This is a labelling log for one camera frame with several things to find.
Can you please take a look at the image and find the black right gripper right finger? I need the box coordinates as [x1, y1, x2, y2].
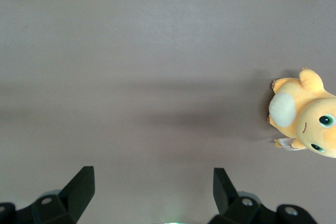
[208, 167, 319, 224]

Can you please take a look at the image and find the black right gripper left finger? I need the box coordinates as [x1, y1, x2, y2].
[0, 166, 96, 224]

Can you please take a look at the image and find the orange dragon plush toy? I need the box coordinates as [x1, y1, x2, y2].
[267, 67, 336, 159]

